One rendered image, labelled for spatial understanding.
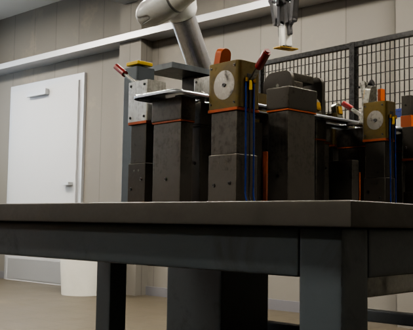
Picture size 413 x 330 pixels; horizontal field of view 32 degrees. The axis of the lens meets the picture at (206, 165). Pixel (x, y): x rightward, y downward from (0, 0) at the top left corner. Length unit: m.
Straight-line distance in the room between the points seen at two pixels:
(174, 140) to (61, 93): 5.97
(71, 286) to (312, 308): 5.53
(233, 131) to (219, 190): 0.15
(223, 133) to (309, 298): 0.73
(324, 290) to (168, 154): 0.86
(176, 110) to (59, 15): 6.32
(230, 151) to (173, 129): 0.20
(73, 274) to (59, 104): 2.05
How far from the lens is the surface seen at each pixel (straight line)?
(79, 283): 6.59
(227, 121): 1.79
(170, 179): 1.89
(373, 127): 2.31
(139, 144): 2.06
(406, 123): 3.11
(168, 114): 1.91
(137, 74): 2.26
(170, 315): 3.07
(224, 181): 1.78
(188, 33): 2.91
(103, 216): 1.44
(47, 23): 8.31
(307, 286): 1.17
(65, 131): 7.69
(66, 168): 7.62
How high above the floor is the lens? 0.66
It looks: 5 degrees up
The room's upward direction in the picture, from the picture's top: 1 degrees clockwise
